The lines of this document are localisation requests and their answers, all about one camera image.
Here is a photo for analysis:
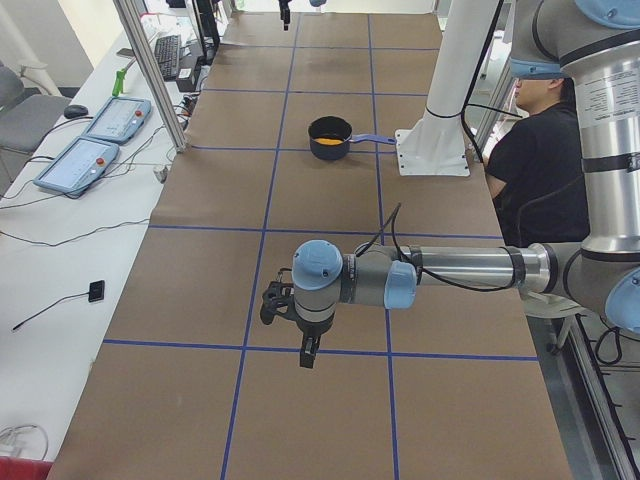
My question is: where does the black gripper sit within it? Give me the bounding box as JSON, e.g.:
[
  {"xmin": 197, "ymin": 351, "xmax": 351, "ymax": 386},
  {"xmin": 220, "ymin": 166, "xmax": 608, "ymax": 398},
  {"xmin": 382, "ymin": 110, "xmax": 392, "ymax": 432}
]
[
  {"xmin": 296, "ymin": 317, "xmax": 332, "ymax": 368},
  {"xmin": 278, "ymin": 0, "xmax": 291, "ymax": 31}
]

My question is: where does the yellow toy corn cob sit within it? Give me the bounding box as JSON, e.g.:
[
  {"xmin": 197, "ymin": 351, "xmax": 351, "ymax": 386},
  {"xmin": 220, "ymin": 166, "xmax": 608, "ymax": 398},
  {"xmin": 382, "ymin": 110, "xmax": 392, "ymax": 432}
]
[{"xmin": 314, "ymin": 137, "xmax": 345, "ymax": 146}]

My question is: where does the black keyboard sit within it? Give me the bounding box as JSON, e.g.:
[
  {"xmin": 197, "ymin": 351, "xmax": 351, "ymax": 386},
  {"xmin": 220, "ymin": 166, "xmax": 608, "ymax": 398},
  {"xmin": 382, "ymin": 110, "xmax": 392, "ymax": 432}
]
[{"xmin": 154, "ymin": 35, "xmax": 182, "ymax": 80}]

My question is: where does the dark blue saucepan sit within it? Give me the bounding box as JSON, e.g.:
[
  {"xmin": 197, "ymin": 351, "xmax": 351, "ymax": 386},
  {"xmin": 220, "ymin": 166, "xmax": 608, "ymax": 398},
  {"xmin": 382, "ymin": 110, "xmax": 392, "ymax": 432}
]
[{"xmin": 307, "ymin": 116, "xmax": 396, "ymax": 161}]

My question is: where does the upper teach pendant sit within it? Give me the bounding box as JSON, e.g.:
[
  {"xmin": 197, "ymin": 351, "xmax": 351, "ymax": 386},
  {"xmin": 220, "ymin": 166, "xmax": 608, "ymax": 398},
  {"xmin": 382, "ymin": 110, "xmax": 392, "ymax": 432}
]
[{"xmin": 83, "ymin": 96, "xmax": 152, "ymax": 145}]

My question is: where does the teach pendant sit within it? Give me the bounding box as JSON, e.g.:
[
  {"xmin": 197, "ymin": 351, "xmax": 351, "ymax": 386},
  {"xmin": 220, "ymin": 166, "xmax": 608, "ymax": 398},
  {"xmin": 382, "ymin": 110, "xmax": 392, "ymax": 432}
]
[
  {"xmin": 83, "ymin": 96, "xmax": 152, "ymax": 145},
  {"xmin": 33, "ymin": 136, "xmax": 120, "ymax": 198}
]

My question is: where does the black small device on desk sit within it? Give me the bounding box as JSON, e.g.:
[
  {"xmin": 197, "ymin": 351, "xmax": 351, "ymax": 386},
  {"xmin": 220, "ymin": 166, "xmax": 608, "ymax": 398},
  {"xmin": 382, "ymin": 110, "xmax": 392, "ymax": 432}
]
[{"xmin": 88, "ymin": 280, "xmax": 106, "ymax": 303}]

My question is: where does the black computer mouse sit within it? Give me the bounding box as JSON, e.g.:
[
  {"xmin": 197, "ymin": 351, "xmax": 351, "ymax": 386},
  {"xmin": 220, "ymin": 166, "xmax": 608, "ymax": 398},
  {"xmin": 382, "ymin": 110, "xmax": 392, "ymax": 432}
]
[{"xmin": 63, "ymin": 104, "xmax": 89, "ymax": 120}]

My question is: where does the lower teach pendant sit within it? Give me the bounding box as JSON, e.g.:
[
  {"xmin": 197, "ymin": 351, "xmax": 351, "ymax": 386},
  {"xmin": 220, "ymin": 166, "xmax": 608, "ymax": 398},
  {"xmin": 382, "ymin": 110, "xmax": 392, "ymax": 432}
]
[{"xmin": 33, "ymin": 136, "xmax": 120, "ymax": 198}]

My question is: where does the grey office chair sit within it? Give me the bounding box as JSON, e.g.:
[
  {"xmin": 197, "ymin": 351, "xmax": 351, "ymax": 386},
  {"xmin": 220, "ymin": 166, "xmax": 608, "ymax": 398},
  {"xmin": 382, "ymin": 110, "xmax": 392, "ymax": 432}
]
[{"xmin": 1, "ymin": 64, "xmax": 70, "ymax": 184}]

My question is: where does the person in black shirt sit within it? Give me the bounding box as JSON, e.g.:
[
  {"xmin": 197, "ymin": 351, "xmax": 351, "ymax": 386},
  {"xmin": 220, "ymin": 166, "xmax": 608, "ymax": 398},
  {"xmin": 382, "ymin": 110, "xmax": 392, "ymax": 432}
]
[{"xmin": 485, "ymin": 78, "xmax": 590, "ymax": 247}]

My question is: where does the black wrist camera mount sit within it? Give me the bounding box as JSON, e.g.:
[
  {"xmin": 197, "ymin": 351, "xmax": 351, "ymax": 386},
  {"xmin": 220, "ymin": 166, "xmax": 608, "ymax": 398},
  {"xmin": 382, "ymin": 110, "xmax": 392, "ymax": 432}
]
[{"xmin": 259, "ymin": 268, "xmax": 298, "ymax": 325}]

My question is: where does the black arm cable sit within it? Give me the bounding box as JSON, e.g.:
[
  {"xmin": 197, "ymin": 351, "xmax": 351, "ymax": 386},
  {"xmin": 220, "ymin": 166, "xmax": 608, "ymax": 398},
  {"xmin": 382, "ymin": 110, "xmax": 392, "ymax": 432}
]
[{"xmin": 352, "ymin": 201, "xmax": 521, "ymax": 293}]

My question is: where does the aluminium frame post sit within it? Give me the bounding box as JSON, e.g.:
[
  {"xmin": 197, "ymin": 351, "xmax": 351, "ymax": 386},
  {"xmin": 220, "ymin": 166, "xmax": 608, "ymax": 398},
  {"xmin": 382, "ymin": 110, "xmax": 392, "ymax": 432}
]
[{"xmin": 113, "ymin": 0, "xmax": 187, "ymax": 153}]

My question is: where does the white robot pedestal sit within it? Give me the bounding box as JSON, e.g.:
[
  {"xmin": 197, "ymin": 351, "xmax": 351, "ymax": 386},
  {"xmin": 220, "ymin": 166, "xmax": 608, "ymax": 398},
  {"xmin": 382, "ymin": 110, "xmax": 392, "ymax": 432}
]
[{"xmin": 395, "ymin": 0, "xmax": 502, "ymax": 177}]

